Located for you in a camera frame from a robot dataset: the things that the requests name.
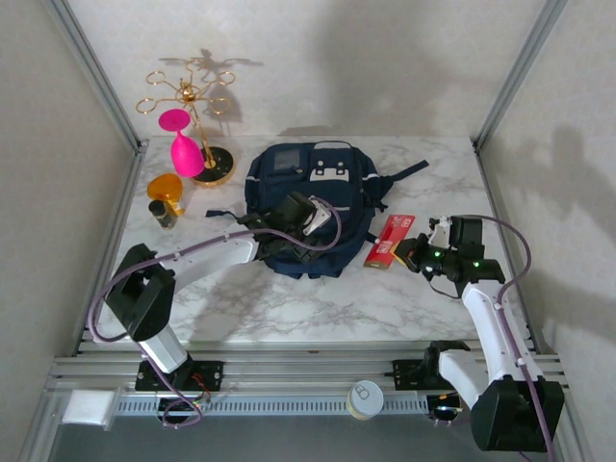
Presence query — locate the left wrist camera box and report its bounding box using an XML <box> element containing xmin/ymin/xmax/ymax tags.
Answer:
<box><xmin>278</xmin><ymin>191</ymin><xmax>334</xmax><ymax>237</ymax></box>

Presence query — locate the orange wine glass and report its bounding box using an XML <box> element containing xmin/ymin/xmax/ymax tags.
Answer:
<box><xmin>146</xmin><ymin>172</ymin><xmax>187</xmax><ymax>217</ymax></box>

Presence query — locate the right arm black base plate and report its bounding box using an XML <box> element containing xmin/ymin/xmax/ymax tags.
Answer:
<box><xmin>393</xmin><ymin>358</ymin><xmax>480</xmax><ymax>391</ymax></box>

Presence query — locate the aluminium frame post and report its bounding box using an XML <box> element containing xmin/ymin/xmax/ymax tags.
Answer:
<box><xmin>474</xmin><ymin>0</ymin><xmax>569</xmax><ymax>148</ymax></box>
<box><xmin>40</xmin><ymin>0</ymin><xmax>148</xmax><ymax>150</ymax></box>

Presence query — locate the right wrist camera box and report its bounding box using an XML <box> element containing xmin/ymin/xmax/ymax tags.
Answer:
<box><xmin>426</xmin><ymin>215</ymin><xmax>486</xmax><ymax>252</ymax></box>

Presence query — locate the aluminium frame cross rail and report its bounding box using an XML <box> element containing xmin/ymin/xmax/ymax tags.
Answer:
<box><xmin>42</xmin><ymin>336</ymin><xmax>572</xmax><ymax>398</ymax></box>

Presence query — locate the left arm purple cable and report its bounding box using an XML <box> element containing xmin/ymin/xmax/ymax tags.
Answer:
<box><xmin>89</xmin><ymin>194</ymin><xmax>343</xmax><ymax>429</ymax></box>

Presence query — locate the black electronics board with LED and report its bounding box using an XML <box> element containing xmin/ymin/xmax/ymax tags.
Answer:
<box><xmin>426</xmin><ymin>394</ymin><xmax>471</xmax><ymax>427</ymax></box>
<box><xmin>157</xmin><ymin>398</ymin><xmax>203</xmax><ymax>429</ymax></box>

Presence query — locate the grey slotted cable duct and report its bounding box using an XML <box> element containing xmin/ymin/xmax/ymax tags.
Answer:
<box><xmin>115</xmin><ymin>395</ymin><xmax>429</xmax><ymax>416</ymax></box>

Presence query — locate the aluminium side rail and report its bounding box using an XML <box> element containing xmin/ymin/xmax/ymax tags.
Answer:
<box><xmin>71</xmin><ymin>139</ymin><xmax>148</xmax><ymax>357</ymax></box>
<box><xmin>474</xmin><ymin>139</ymin><xmax>550</xmax><ymax>357</ymax></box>

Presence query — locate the white foam block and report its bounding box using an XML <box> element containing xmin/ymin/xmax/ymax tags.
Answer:
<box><xmin>61</xmin><ymin>390</ymin><xmax>116</xmax><ymax>427</ymax></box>

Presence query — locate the pink wine glass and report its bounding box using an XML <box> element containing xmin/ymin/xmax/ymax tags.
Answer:
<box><xmin>158</xmin><ymin>108</ymin><xmax>206</xmax><ymax>177</ymax></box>

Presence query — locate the small dark bottle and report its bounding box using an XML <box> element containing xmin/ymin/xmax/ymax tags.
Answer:
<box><xmin>147</xmin><ymin>199</ymin><xmax>177</xmax><ymax>231</ymax></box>

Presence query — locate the tin can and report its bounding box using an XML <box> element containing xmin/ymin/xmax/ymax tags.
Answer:
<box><xmin>346</xmin><ymin>379</ymin><xmax>385</xmax><ymax>422</ymax></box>

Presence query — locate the navy blue backpack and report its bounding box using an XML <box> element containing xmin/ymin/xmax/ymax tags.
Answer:
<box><xmin>205</xmin><ymin>140</ymin><xmax>430</xmax><ymax>280</ymax></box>

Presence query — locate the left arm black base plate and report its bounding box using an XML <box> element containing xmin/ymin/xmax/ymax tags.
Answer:
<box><xmin>134</xmin><ymin>360</ymin><xmax>225</xmax><ymax>392</ymax></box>

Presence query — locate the red packet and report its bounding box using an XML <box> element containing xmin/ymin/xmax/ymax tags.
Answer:
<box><xmin>362</xmin><ymin>213</ymin><xmax>418</xmax><ymax>270</ymax></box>

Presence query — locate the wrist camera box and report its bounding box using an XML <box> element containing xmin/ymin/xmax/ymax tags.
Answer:
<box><xmin>426</xmin><ymin>215</ymin><xmax>486</xmax><ymax>252</ymax></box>
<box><xmin>278</xmin><ymin>191</ymin><xmax>334</xmax><ymax>237</ymax></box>

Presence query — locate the gold wire glass rack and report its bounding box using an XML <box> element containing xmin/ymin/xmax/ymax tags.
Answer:
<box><xmin>136</xmin><ymin>56</ymin><xmax>237</xmax><ymax>188</ymax></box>

